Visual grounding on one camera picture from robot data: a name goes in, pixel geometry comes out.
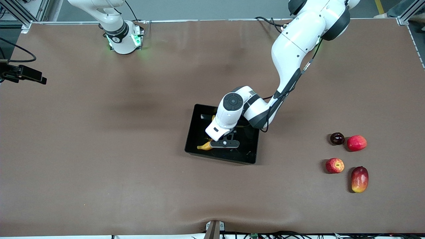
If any black plastic box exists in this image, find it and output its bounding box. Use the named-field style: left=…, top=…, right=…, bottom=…
left=184, top=104, right=260, bottom=165

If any yellow banana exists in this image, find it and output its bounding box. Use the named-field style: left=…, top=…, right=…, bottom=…
left=197, top=115, right=217, bottom=151

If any red apple with yellow spot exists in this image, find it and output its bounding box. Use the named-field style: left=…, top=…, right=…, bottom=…
left=325, top=158, right=345, bottom=174

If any brown table cover cloth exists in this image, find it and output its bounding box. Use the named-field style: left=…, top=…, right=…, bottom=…
left=0, top=18, right=425, bottom=237

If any red peach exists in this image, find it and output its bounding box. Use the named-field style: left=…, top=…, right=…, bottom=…
left=347, top=135, right=368, bottom=152

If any red yellow mango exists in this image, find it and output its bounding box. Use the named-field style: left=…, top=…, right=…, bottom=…
left=351, top=166, right=369, bottom=193

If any blue jeans leg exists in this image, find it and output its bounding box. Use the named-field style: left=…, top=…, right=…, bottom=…
left=387, top=6, right=409, bottom=18

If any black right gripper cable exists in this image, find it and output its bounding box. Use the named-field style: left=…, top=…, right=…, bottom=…
left=0, top=38, right=36, bottom=63

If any aluminium frame post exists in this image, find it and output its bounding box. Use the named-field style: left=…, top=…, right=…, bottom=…
left=0, top=0, right=50, bottom=34
left=397, top=0, right=425, bottom=26

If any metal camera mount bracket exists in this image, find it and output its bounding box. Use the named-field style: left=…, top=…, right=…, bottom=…
left=205, top=220, right=225, bottom=239

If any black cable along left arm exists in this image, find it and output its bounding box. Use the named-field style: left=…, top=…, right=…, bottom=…
left=261, top=37, right=324, bottom=133

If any black right arm base cable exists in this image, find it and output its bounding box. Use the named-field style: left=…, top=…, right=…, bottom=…
left=125, top=0, right=138, bottom=21

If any black arm base cable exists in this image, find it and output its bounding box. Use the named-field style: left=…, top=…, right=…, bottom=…
left=125, top=0, right=138, bottom=21
left=255, top=17, right=286, bottom=34

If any black left arm base cable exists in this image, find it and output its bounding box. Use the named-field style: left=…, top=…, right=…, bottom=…
left=255, top=17, right=286, bottom=34

